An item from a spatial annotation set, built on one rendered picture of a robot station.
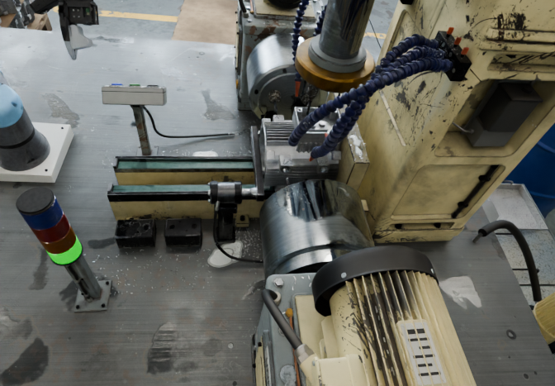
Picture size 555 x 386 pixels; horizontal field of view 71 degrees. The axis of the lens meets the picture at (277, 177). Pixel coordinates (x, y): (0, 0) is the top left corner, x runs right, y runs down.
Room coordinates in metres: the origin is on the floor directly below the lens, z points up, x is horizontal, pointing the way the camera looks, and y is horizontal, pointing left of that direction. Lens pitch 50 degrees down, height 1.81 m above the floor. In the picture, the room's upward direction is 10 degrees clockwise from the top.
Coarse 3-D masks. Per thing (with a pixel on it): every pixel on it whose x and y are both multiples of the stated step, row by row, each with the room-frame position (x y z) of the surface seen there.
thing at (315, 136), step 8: (296, 112) 0.79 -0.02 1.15; (304, 112) 0.82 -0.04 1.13; (336, 112) 0.82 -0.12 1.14; (296, 120) 0.77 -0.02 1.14; (320, 120) 0.82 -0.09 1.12; (328, 120) 0.82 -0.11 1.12; (312, 128) 0.76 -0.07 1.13; (320, 128) 0.77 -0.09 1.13; (328, 128) 0.79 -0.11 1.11; (304, 136) 0.72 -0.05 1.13; (312, 136) 0.73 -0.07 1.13; (320, 136) 0.73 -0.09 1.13; (304, 144) 0.72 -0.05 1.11; (312, 144) 0.73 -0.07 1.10; (320, 144) 0.73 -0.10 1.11; (304, 152) 0.72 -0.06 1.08
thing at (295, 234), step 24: (288, 192) 0.53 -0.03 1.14; (312, 192) 0.52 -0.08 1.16; (336, 192) 0.54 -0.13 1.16; (264, 216) 0.50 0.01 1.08; (288, 216) 0.47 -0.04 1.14; (312, 216) 0.46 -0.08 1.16; (336, 216) 0.47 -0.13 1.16; (360, 216) 0.50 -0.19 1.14; (264, 240) 0.45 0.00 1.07; (288, 240) 0.41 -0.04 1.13; (312, 240) 0.41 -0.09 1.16; (336, 240) 0.41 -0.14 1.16; (360, 240) 0.43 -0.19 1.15; (264, 264) 0.40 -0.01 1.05; (288, 264) 0.37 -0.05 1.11; (312, 264) 0.37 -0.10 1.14
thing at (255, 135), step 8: (256, 128) 0.83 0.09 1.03; (256, 136) 0.80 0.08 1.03; (256, 144) 0.77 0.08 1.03; (256, 152) 0.73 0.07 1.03; (256, 160) 0.70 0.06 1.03; (256, 168) 0.68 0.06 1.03; (256, 176) 0.65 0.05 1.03; (256, 184) 0.62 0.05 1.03; (256, 192) 0.60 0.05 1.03; (256, 200) 0.59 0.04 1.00
